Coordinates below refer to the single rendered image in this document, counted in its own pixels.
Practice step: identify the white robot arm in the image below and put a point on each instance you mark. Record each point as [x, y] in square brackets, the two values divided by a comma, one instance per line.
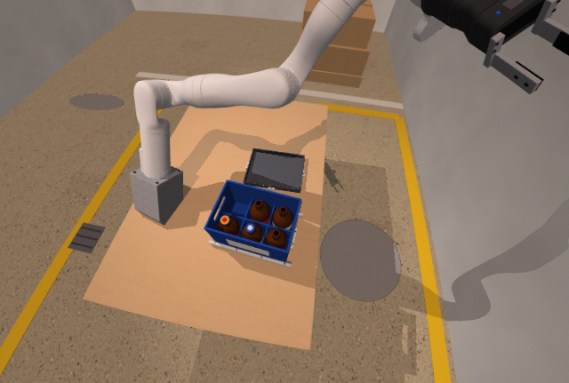
[270, 88]

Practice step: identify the blue plastic crate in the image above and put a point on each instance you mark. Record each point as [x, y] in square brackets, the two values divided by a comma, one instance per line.
[236, 204]

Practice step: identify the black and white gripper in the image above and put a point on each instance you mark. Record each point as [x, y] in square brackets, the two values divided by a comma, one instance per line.
[486, 23]

